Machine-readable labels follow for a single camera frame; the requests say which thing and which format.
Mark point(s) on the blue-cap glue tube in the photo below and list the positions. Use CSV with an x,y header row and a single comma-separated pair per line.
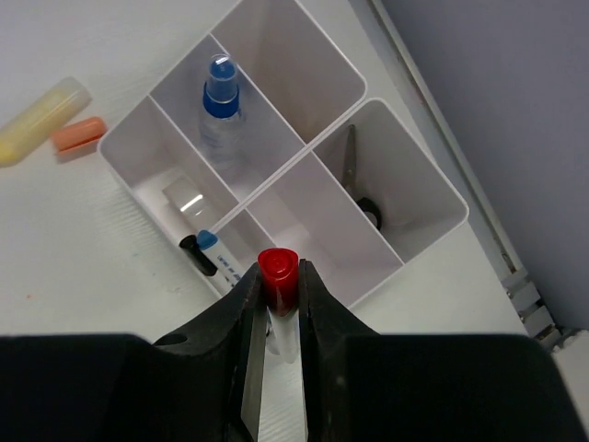
x,y
221,115

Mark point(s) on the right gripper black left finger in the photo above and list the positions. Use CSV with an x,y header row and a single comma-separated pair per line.
x,y
200,382

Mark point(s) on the orange eraser piece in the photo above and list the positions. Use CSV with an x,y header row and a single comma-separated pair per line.
x,y
78,135

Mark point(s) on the black scissors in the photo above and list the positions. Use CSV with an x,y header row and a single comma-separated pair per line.
x,y
350,181

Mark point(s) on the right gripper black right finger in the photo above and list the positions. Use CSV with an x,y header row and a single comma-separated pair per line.
x,y
361,385

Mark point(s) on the blue-cap white marker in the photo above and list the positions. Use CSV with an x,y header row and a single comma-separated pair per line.
x,y
220,255

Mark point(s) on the white black-tip pen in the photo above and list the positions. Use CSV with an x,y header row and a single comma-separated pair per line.
x,y
186,213

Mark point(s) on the red-cap white marker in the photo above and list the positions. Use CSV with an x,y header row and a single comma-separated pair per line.
x,y
279,270

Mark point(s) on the yellow highlighter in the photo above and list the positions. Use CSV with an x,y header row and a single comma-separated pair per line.
x,y
51,111

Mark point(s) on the white divided organizer box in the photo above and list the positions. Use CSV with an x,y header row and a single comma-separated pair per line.
x,y
299,93

